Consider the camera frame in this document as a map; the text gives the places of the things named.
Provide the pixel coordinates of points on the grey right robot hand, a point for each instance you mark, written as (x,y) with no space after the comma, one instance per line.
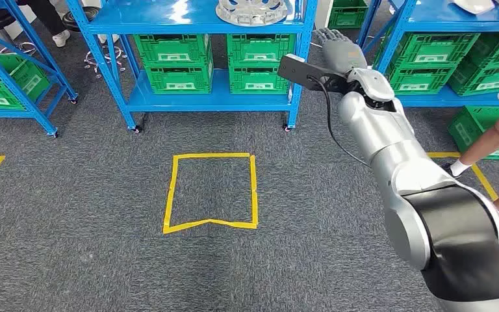
(342,54)

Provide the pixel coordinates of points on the yellow floor tape square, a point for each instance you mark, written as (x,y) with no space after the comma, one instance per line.
(443,154)

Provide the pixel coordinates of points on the white plastic part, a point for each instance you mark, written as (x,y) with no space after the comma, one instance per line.
(473,5)

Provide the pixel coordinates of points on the person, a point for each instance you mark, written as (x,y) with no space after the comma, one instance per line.
(490,137)
(45,13)

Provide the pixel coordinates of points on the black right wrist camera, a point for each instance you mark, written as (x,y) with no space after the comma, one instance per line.
(297,71)

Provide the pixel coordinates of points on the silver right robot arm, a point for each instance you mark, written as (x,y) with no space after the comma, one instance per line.
(383,125)

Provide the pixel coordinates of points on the blue metal shelf rack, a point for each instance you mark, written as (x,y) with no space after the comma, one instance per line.
(439,15)
(215,99)
(4,113)

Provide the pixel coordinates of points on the silver plastic hubcap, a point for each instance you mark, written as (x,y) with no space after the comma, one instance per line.
(249,15)

